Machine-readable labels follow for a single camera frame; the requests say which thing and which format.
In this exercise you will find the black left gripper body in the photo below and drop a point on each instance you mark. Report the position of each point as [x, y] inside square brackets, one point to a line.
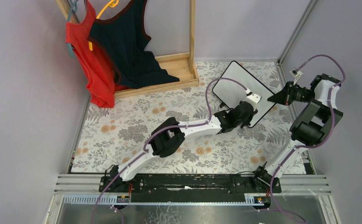
[248, 116]

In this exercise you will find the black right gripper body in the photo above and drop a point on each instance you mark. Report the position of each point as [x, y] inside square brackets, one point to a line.
[288, 94]

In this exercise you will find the black framed whiteboard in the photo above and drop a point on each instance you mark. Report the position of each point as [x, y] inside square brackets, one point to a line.
[230, 89]

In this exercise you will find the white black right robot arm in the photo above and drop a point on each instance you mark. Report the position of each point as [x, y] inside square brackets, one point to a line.
[311, 127]

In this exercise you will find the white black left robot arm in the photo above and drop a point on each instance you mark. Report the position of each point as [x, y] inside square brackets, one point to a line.
[170, 135]

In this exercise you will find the floral patterned table mat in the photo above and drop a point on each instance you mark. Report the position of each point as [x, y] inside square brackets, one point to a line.
[113, 136]

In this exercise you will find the red tank top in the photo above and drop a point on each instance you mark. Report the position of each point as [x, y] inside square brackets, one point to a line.
[95, 64]

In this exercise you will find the dark navy tank top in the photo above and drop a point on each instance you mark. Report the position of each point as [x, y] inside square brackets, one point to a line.
[123, 40]

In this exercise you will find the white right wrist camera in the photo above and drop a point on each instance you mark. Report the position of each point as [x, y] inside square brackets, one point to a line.
[296, 73]

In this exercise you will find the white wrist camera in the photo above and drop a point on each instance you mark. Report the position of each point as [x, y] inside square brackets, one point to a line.
[296, 73]
[252, 98]

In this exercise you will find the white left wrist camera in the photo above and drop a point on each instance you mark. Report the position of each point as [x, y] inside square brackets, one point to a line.
[252, 98]

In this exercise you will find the wooden clothes rack frame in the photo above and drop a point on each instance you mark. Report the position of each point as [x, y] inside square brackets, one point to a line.
[180, 65]

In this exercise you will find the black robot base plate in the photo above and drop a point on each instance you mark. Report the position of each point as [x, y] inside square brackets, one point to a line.
[192, 188]

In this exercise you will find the aluminium rail frame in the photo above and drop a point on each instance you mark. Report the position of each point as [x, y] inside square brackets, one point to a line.
[84, 189]

